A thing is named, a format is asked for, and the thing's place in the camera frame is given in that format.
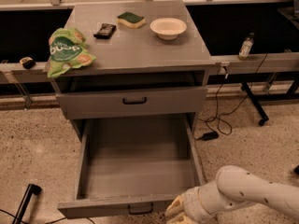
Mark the black wheeled table leg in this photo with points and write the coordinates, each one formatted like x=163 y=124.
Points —
x=264 y=118

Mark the black power adapter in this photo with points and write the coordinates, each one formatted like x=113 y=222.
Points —
x=210 y=136

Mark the clear plastic bottle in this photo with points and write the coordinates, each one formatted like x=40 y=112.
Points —
x=246 y=47

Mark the grey drawer cabinet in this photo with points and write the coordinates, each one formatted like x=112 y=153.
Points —
x=136 y=59

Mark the white bowl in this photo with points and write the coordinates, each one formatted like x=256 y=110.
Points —
x=168 y=28

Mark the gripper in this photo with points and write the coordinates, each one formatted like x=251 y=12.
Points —
x=191 y=200

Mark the small black yellow object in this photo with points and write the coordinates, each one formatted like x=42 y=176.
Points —
x=27 y=62

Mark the grey side rail bench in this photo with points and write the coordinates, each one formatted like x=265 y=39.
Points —
x=34 y=75

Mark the green yellow sponge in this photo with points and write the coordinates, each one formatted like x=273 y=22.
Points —
x=131 y=20

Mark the green chip bag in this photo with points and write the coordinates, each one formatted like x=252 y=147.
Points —
x=68 y=51

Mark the dark snack bar wrapper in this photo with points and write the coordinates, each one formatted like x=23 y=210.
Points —
x=106 y=31

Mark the black stand leg left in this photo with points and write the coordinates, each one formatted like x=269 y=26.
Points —
x=31 y=190

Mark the grey drawer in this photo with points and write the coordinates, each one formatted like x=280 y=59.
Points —
x=108 y=104
x=133 y=166

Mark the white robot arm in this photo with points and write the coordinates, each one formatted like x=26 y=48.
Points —
x=233 y=188

